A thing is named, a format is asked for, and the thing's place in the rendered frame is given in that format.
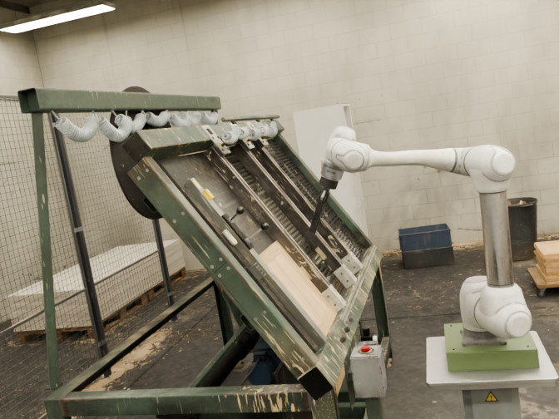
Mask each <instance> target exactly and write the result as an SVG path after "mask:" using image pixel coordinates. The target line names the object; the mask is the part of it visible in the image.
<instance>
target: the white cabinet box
mask: <svg viewBox="0 0 559 419"><path fill-rule="evenodd" d="M293 117H294V127H295V132H296V138H297V143H298V149H299V157H300V158H301V159H302V160H303V161H304V163H305V164H306V165H307V166H308V167H309V168H310V169H311V170H312V171H313V173H314V174H315V175H316V176H317V178H318V179H319V180H320V177H321V174H320V172H321V170H322V166H323V163H324V157H325V151H326V147H327V144H328V142H329V138H330V136H331V135H332V133H333V131H334V129H335V128H336V127H337V126H346V127H348V128H350V129H353V124H352V118H351V112H350V106H349V104H339V105H334V106H326V107H320V108H315V109H310V110H305V111H296V112H293ZM329 192H331V193H330V194H331V195H332V196H333V197H334V198H335V199H336V200H337V201H338V202H339V204H340V205H341V206H342V207H343V208H344V210H345V211H346V212H347V213H348V215H349V216H350V217H351V218H352V219H353V221H354V222H355V223H356V224H357V226H358V227H359V228H360V229H361V230H362V231H363V232H364V233H365V234H366V236H367V237H369V235H368V229H367V223H366V217H365V211H364V200H363V194H362V188H361V182H360V176H359V172H356V173H349V172H346V171H344V173H343V176H342V179H341V180H339V183H338V186H337V189H336V190H331V189H330V191H329Z"/></svg>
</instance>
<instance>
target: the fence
mask: <svg viewBox="0 0 559 419"><path fill-rule="evenodd" d="M193 180H195V181H196V182H197V180H196V179H195V178H192V179H189V180H188V181H187V182H186V183H185V186H186V188H187V189H188V190H189V191H190V192H191V193H192V194H193V195H194V197H195V198H196V199H197V200H198V202H199V203H200V204H201V205H202V207H203V208H204V209H205V210H206V212H207V213H208V214H209V215H210V217H211V218H212V219H213V220H214V221H215V222H216V223H217V224H218V226H219V227H220V228H221V229H222V231H224V230H226V229H228V231H229V232H230V233H231V234H232V236H233V237H234V238H235V239H236V241H237V244H236V245H235V247H236V248H237V249H238V250H239V251H240V252H241V253H242V255H243V256H244V257H245V258H246V260H247V261H248V262H249V263H250V265H251V266H252V265H254V264H255V263H257V264H258V265H259V266H260V267H261V268H262V269H263V271H264V272H265V273H266V275H265V276H264V277H263V278H262V279H263V280H264V281H265V282H266V284H267V285H268V286H269V287H270V289H271V290H272V291H273V292H274V293H275V295H276V296H277V297H278V298H279V300H280V301H281V302H282V303H283V305H284V306H285V307H286V308H287V309H288V310H289V311H290V312H291V314H292V315H293V316H294V318H295V319H296V320H297V321H298V322H299V324H300V325H301V326H302V327H303V329H304V330H305V331H306V332H307V334H308V335H310V337H311V338H312V339H313V340H314V341H315V343H316V344H317V345H318V346H319V347H320V346H321V345H323V344H324V343H325V342H326V340H327V337H326V336H325V335H324V333H323V332H322V331H321V330H320V329H319V327H318V326H317V325H316V324H315V322H314V321H313V320H312V319H311V317H310V316H309V315H308V314H307V313H306V312H305V311H304V309H303V308H302V307H301V306H300V305H299V303H298V302H297V301H296V300H295V298H294V297H293V296H292V295H291V293H290V292H289V291H288V290H287V288H286V287H285V286H284V285H283V284H282V283H281V282H280V281H279V279H278V278H277V277H276V276H275V274H274V273H273V272H272V271H271V270H270V268H269V267H268V266H267V264H266V263H265V262H264V261H263V259H262V258H261V257H260V256H259V255H258V254H257V253H256V252H255V250H254V249H253V248H252V249H251V250H249V249H248V248H247V247H246V246H245V244H244V243H243V242H242V241H241V240H240V238H239V237H238V236H237V235H236V233H235V232H234V231H233V230H232V228H231V227H230V226H229V225H228V224H227V223H226V222H225V220H224V219H223V218H222V217H221V216H222V215H223V214H224V213H223V212H222V210H221V209H220V208H219V207H218V205H217V204H216V203H215V202H214V200H208V199H207V198H206V197H205V195H204V194H203V193H202V192H203V191H204V189H203V188H202V187H201V185H200V184H199V183H198V182H197V183H198V184H199V186H200V187H201V189H199V188H198V187H197V186H196V184H195V183H194V182H193Z"/></svg>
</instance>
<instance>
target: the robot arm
mask: <svg viewBox="0 0 559 419"><path fill-rule="evenodd" d="M398 165H423V166H428V167H432V168H435V169H439V170H443V171H446V172H450V173H454V174H458V175H465V176H469V177H471V179H472V182H473V185H474V188H475V190H476V191H477V192H478V193H479V198H480V208H481V217H482V235H483V245H484V254H485V264H486V274H487V276H473V277H470V278H467V279H466V280H465V281H464V282H463V285H462V287H461V290H460V309H461V315H462V321H463V329H460V333H461V334H462V336H463V341H462V346H463V347H469V346H484V345H507V340H506V339H513V338H520V337H523V336H525V335H526V334H527V333H528V332H529V331H530V329H531V326H532V316H531V313H530V311H529V309H528V308H527V305H526V302H525V299H524V297H523V294H522V289H521V288H520V287H519V286H518V285H517V284H516V283H514V278H513V267H512V248H511V238H510V228H509V218H508V207H507V190H508V189H509V187H510V183H511V179H512V175H513V173H514V171H515V169H516V161H515V158H514V156H513V155H512V153H511V152H510V151H509V150H507V149H505V148H503V147H501V146H498V145H480V146H474V147H466V148H447V149H439V150H404V151H395V152H381V151H376V150H372V149H371V148H370V147H369V145H366V144H363V143H359V142H356V141H355V131H354V130H352V129H350V128H348V127H346V126H337V127H336V128H335V129H334V131H333V133H332V135H331V136H330V138H329V142H328V144H327V147H326V151H325V157H324V163H323V166H322V170H321V172H320V174H321V177H320V180H319V184H320V185H321V186H323V189H322V190H321V191H320V192H319V199H318V203H317V206H316V209H315V212H314V214H313V215H312V216H314V217H313V219H312V222H311V225H310V227H309V232H311V233H314V234H316V231H317V228H318V226H319V222H320V219H321V218H323V216H322V214H323V211H324V207H325V205H326V202H327V201H328V198H329V196H330V193H331V192H329V191H330V189H331V190H336V189H337V186H338V183H339V180H341V179H342V176H343V173H344V171H346V172H349V173H356V172H360V171H366V170H367V169H368V168H370V167H375V166H398Z"/></svg>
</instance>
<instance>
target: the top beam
mask: <svg viewBox="0 0 559 419"><path fill-rule="evenodd" d="M271 122H272V121H261V122H260V123H262V124H261V125H263V126H265V125H266V124H267V125H268V127H271V125H270V123H271ZM274 122H275V123H276V125H277V129H278V133H277V135H278V134H279V133H281V132H282V131H284V127H283V126H282V125H281V124H280V123H279V122H278V121H277V120H274ZM229 124H231V123H229ZM229 124H218V125H208V126H209V127H210V128H211V129H212V130H213V131H214V132H215V133H216V134H217V135H218V136H219V137H220V139H221V141H222V142H223V140H222V138H221V137H222V135H223V134H224V132H223V130H222V128H223V129H224V131H225V132H227V131H232V128H231V127H230V125H229ZM236 125H237V126H238V127H239V128H241V127H246V126H247V125H246V124H245V122H240V123H237V124H236ZM214 144H215V143H214V142H213V141H212V140H211V138H210V137H209V136H208V135H207V134H206V133H205V132H204V131H203V129H202V128H201V127H200V126H186V127H175V128H164V129H152V130H141V131H135V132H134V133H133V134H132V135H131V136H130V137H129V138H128V139H127V140H126V141H125V143H124V144H123V145H122V148H123V149H124V150H125V151H126V153H127V154H128V155H129V156H130V157H131V158H132V159H133V160H134V161H135V163H139V162H140V161H141V159H142V158H143V157H145V155H151V157H152V159H153V160H159V159H164V158H168V157H173V156H178V155H186V154H190V153H196V152H200V151H204V150H208V149H210V148H211V147H212V146H213V145H214Z"/></svg>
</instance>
